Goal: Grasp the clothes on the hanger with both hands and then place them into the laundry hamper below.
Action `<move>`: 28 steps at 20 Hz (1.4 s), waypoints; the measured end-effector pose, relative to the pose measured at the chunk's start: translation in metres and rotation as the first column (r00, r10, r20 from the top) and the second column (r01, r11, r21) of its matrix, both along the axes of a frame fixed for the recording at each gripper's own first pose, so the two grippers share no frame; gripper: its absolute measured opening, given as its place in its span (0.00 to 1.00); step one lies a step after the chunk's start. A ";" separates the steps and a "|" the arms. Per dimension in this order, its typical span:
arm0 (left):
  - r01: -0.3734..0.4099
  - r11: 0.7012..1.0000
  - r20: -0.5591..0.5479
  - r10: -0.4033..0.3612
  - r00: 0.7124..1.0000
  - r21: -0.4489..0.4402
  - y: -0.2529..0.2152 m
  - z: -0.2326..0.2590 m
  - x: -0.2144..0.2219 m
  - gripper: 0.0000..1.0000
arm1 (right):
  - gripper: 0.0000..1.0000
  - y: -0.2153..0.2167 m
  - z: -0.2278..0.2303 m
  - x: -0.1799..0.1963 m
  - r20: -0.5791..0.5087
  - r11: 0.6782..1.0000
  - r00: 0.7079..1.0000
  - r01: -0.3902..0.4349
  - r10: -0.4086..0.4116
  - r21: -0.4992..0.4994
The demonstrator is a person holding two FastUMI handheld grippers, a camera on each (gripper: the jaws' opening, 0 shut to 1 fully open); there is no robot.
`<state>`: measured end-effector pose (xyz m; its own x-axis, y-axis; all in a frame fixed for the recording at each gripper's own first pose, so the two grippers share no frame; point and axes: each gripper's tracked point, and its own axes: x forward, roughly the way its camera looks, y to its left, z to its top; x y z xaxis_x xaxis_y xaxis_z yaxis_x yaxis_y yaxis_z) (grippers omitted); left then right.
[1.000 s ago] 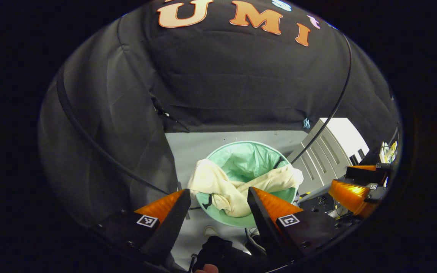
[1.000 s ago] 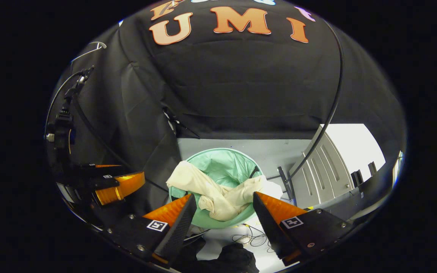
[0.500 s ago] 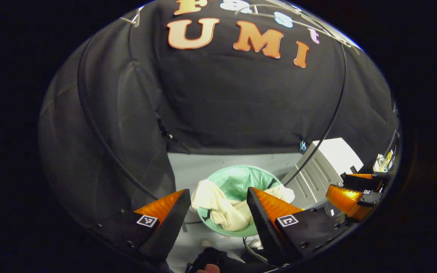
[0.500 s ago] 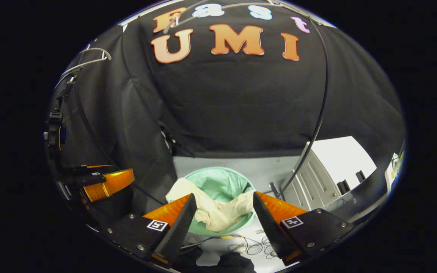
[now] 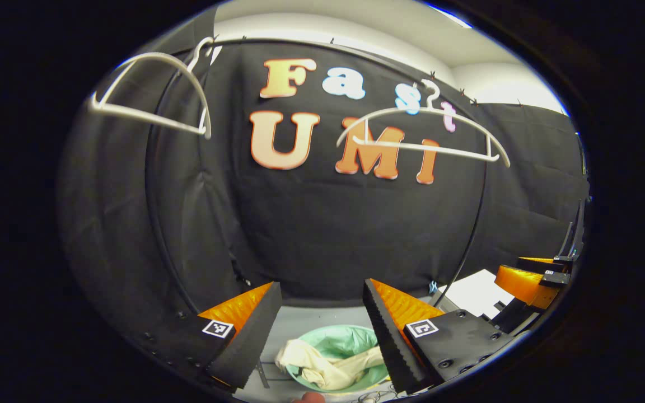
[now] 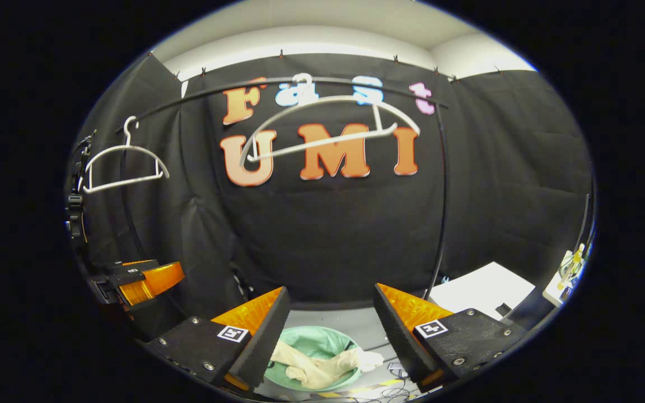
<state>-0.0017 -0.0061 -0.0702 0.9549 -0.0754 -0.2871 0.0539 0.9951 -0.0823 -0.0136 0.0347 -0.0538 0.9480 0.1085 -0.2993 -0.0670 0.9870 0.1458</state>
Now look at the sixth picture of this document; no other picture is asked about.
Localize black clothes rail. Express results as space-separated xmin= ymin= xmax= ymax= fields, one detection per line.
xmin=115 ymin=76 xmax=451 ymax=303

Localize black backdrop cloth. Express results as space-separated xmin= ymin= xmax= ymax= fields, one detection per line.
xmin=68 ymin=51 xmax=595 ymax=336

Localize black floor cables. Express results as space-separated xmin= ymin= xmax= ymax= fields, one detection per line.
xmin=350 ymin=358 xmax=429 ymax=401

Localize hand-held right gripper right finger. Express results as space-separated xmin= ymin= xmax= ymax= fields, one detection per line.
xmin=373 ymin=283 xmax=527 ymax=392

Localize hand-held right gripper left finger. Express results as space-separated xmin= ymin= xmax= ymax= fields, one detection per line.
xmin=143 ymin=287 xmax=291 ymax=392

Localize white side shelf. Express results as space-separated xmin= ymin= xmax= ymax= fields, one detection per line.
xmin=543 ymin=269 xmax=581 ymax=307

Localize yellow black floor tape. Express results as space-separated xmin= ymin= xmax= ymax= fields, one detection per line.
xmin=311 ymin=379 xmax=407 ymax=398

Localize black stand pole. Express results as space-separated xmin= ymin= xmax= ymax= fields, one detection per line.
xmin=577 ymin=193 xmax=592 ymax=269

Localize pale yellow bottle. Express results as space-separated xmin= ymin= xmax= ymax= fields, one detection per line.
xmin=558 ymin=243 xmax=586 ymax=289

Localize cream button shirt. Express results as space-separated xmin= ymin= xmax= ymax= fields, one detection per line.
xmin=269 ymin=339 xmax=385 ymax=390

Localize white flat board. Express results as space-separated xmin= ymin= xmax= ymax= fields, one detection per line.
xmin=429 ymin=262 xmax=536 ymax=321

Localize white plastic hanger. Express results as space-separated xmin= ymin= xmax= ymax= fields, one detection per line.
xmin=239 ymin=73 xmax=421 ymax=168
xmin=82 ymin=116 xmax=171 ymax=195

